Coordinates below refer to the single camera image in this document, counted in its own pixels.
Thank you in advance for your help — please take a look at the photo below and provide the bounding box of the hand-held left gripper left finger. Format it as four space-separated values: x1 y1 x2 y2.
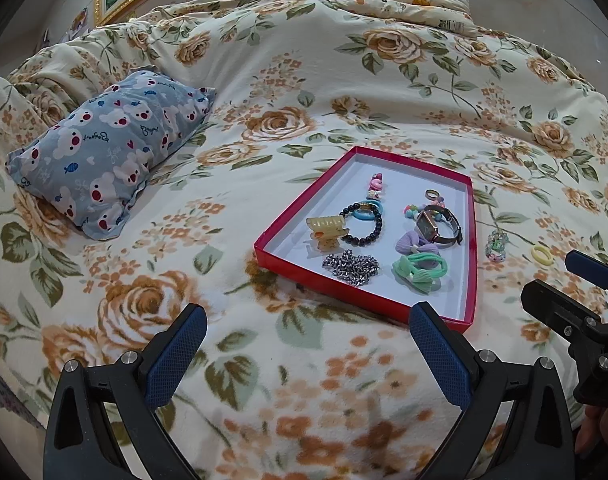
43 302 209 480

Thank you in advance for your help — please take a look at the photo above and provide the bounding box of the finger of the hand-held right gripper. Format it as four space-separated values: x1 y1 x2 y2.
565 250 608 292
520 280 608 356

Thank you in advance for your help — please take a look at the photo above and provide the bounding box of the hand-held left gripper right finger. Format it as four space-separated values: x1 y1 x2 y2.
409 301 577 480

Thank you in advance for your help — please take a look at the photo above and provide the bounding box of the green bow hair tie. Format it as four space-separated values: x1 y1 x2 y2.
391 251 449 295

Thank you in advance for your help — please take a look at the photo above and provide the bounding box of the purple bow hair clip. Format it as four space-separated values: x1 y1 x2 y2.
395 230 440 256

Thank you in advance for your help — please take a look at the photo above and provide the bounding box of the silver metal chain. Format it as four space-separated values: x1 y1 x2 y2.
321 249 380 288

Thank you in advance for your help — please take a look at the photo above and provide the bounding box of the brown strap wristwatch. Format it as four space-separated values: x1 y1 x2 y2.
415 204 464 247

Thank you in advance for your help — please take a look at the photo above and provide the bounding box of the black bead bracelet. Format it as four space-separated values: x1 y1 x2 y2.
338 201 385 247

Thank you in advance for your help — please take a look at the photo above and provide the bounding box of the colourful bead bracelet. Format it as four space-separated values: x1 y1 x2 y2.
401 202 447 221

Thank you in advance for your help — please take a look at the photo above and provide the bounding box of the blue hair tie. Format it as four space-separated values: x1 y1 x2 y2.
353 200 385 223

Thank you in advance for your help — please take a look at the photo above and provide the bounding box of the yellow claw hair clip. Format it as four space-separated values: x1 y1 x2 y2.
305 214 350 252

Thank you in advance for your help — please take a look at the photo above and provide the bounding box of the pink hair clip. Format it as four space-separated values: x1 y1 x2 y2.
366 172 387 201

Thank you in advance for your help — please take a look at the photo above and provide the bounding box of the red jewelry box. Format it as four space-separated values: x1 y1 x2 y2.
254 146 479 335

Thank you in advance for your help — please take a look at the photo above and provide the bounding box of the person's right hand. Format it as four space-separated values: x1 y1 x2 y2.
575 406 608 456

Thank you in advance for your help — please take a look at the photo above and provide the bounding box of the blue bear print pillow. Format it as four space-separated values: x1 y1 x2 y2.
5 70 217 240

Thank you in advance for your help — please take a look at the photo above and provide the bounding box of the floral blanket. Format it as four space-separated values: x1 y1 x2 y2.
0 0 608 480

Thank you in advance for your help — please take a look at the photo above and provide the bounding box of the clear bead bracelet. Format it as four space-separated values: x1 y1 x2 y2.
485 230 505 263

